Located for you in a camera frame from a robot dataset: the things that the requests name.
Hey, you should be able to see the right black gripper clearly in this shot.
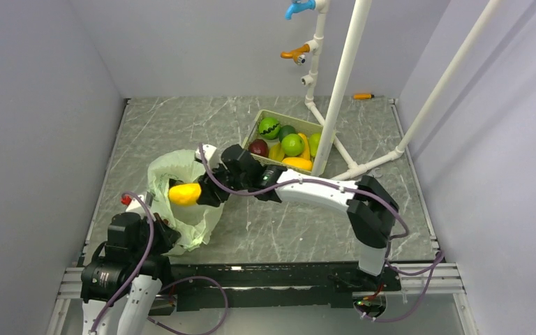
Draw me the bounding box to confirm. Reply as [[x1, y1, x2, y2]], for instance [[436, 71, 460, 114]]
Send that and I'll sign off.
[[199, 159, 251, 207]]

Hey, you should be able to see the dark red fake apple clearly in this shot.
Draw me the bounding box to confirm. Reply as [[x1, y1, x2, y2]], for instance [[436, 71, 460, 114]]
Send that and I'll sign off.
[[248, 138, 269, 158]]

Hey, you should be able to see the green fake watermelon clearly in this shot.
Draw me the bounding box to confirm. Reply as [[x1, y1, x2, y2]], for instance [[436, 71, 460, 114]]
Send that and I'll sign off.
[[258, 117, 281, 140]]

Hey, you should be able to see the large yellow fake mango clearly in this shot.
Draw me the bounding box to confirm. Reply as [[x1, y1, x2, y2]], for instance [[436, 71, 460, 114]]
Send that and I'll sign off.
[[167, 183, 202, 206]]

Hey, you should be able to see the green fake apple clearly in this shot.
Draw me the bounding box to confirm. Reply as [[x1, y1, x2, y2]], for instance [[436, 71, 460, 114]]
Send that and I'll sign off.
[[281, 133, 304, 157]]

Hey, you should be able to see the yellow fake lemon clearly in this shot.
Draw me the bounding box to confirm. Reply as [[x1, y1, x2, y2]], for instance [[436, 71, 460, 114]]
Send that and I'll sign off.
[[282, 157, 313, 171]]

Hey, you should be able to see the light green plastic bag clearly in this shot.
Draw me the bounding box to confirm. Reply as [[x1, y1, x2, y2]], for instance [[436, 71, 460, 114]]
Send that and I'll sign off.
[[147, 149, 223, 255]]

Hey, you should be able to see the small yellow fake banana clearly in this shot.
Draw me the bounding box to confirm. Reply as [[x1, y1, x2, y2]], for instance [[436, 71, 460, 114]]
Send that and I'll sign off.
[[268, 143, 285, 162]]

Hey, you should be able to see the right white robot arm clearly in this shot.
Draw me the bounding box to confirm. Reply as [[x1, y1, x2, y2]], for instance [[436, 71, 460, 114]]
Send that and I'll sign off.
[[195, 144, 401, 290]]

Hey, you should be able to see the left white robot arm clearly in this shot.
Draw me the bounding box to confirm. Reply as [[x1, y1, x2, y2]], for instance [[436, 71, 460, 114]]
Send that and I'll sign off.
[[80, 212, 180, 334]]

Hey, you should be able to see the dark green fake avocado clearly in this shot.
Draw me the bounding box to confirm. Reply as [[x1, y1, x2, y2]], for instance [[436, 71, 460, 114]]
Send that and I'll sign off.
[[278, 125, 297, 142]]

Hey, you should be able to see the light green fake pear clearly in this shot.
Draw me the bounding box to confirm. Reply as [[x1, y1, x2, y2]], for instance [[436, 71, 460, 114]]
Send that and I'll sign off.
[[308, 133, 321, 158]]

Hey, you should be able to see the pale green plastic basket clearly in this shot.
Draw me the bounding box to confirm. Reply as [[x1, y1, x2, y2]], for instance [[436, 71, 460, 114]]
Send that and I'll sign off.
[[242, 110, 323, 174]]

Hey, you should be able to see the orange plastic faucet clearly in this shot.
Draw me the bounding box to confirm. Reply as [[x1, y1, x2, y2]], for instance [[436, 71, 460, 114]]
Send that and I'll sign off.
[[280, 44, 311, 64]]

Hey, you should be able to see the silver open-end wrench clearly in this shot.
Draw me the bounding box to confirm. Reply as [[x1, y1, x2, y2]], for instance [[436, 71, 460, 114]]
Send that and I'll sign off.
[[369, 167, 382, 178]]

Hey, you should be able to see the blue plastic faucet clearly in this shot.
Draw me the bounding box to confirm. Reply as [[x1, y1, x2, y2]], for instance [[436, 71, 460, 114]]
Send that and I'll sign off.
[[285, 0, 316, 20]]

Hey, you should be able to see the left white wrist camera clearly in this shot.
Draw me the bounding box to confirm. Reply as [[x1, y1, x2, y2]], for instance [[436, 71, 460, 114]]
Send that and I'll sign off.
[[121, 192, 154, 217]]

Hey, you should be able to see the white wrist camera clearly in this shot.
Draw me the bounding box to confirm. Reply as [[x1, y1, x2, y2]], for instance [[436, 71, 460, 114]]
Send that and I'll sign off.
[[121, 192, 154, 217], [195, 144, 221, 170]]

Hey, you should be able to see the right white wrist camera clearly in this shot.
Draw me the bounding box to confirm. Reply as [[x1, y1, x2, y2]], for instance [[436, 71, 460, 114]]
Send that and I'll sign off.
[[195, 144, 221, 170]]

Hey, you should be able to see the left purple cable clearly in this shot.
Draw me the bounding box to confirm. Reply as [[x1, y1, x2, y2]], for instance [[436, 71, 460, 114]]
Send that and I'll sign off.
[[89, 191, 228, 335]]

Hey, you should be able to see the white PVC pipe frame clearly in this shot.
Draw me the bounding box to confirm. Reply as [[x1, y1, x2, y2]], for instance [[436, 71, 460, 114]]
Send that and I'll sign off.
[[311, 1, 501, 180]]

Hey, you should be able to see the orange handled screwdriver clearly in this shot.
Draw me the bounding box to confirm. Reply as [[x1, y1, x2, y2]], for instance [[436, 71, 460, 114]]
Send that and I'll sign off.
[[352, 94, 375, 101]]

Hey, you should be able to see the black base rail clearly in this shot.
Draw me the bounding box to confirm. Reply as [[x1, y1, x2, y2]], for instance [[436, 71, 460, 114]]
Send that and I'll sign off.
[[149, 261, 401, 316]]

